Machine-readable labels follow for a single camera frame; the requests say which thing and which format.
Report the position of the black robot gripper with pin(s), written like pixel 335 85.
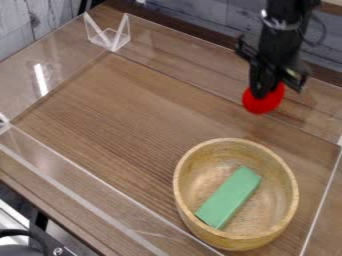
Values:
pixel 265 72

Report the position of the red plush strawberry toy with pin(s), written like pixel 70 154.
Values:
pixel 263 105

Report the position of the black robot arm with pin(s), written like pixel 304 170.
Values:
pixel 272 51

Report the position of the wooden bowl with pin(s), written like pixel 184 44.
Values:
pixel 265 214

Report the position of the green rectangular block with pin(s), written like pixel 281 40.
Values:
pixel 220 206

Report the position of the clear acrylic tray wall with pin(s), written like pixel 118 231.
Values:
pixel 97 122

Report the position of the clear acrylic corner bracket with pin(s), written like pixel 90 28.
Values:
pixel 108 38

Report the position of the black metal table frame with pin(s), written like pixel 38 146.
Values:
pixel 28 233

